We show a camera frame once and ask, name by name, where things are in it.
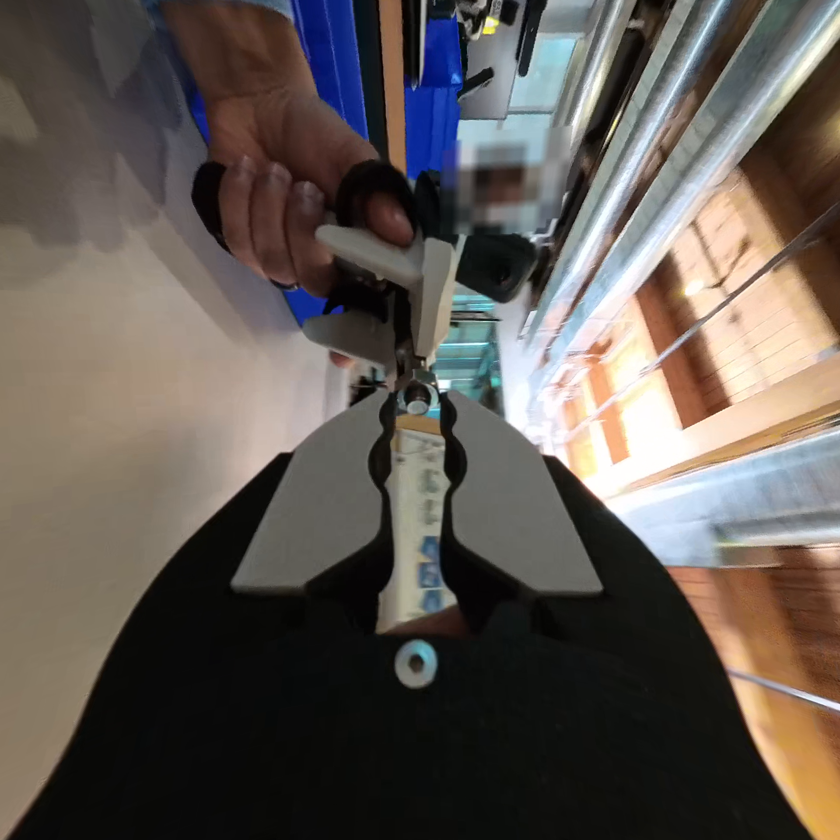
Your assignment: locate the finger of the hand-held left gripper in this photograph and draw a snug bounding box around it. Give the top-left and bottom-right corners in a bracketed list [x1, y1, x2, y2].
[410, 238, 458, 361]

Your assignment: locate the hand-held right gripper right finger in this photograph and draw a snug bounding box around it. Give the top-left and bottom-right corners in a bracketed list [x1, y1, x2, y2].
[440, 390, 605, 597]

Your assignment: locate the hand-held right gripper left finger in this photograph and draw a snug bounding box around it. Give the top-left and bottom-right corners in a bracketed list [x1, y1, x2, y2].
[230, 390, 398, 597]

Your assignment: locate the blue plastic bin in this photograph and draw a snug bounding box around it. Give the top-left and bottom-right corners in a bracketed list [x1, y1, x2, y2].
[403, 0, 463, 178]
[187, 0, 371, 329]

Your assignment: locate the person's left hand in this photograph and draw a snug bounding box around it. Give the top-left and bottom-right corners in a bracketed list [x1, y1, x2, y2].
[200, 85, 417, 299]

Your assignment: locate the printed instruction sheet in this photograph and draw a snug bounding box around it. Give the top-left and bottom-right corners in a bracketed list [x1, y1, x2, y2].
[377, 427, 460, 631]

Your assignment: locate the wooden office desk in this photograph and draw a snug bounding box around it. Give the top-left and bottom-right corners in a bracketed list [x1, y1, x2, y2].
[354, 0, 409, 178]

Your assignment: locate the silver ventilation duct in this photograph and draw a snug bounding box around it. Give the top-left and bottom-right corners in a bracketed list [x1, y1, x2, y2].
[558, 0, 647, 198]
[525, 0, 840, 342]

